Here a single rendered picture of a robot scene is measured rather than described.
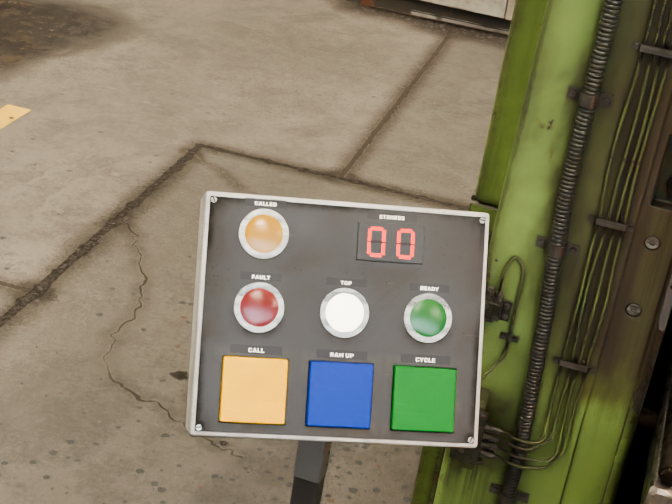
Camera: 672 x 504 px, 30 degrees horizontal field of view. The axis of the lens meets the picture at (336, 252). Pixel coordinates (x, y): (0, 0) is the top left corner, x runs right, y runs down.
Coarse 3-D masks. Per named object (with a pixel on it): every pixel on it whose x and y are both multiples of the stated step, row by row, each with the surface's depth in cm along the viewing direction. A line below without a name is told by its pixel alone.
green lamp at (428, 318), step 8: (416, 304) 147; (424, 304) 147; (432, 304) 147; (440, 304) 148; (416, 312) 147; (424, 312) 147; (432, 312) 147; (440, 312) 148; (416, 320) 147; (424, 320) 147; (432, 320) 147; (440, 320) 147; (416, 328) 147; (424, 328) 147; (432, 328) 147; (440, 328) 147; (424, 336) 147; (432, 336) 147
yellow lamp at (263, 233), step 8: (256, 216) 144; (264, 216) 144; (272, 216) 145; (248, 224) 144; (256, 224) 144; (264, 224) 144; (272, 224) 145; (280, 224) 145; (248, 232) 144; (256, 232) 144; (264, 232) 144; (272, 232) 144; (280, 232) 145; (248, 240) 144; (256, 240) 144; (264, 240) 144; (272, 240) 144; (280, 240) 145; (256, 248) 144; (264, 248) 144; (272, 248) 144
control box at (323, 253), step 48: (240, 240) 144; (288, 240) 145; (336, 240) 146; (432, 240) 148; (480, 240) 149; (240, 288) 144; (288, 288) 145; (336, 288) 146; (384, 288) 147; (432, 288) 148; (480, 288) 149; (192, 336) 148; (240, 336) 144; (288, 336) 145; (336, 336) 146; (384, 336) 147; (480, 336) 149; (192, 384) 143; (288, 384) 144; (384, 384) 146; (480, 384) 149; (192, 432) 142; (240, 432) 143; (288, 432) 144; (336, 432) 145; (384, 432) 146; (432, 432) 147
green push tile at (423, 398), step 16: (400, 368) 146; (416, 368) 146; (432, 368) 147; (448, 368) 147; (400, 384) 146; (416, 384) 146; (432, 384) 146; (448, 384) 147; (400, 400) 146; (416, 400) 146; (432, 400) 146; (448, 400) 147; (400, 416) 146; (416, 416) 146; (432, 416) 146; (448, 416) 147; (448, 432) 147
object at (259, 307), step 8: (256, 288) 144; (248, 296) 144; (256, 296) 144; (264, 296) 144; (272, 296) 144; (240, 304) 144; (248, 304) 144; (256, 304) 144; (264, 304) 144; (272, 304) 144; (248, 312) 144; (256, 312) 144; (264, 312) 144; (272, 312) 144; (248, 320) 144; (256, 320) 144; (264, 320) 144; (272, 320) 144
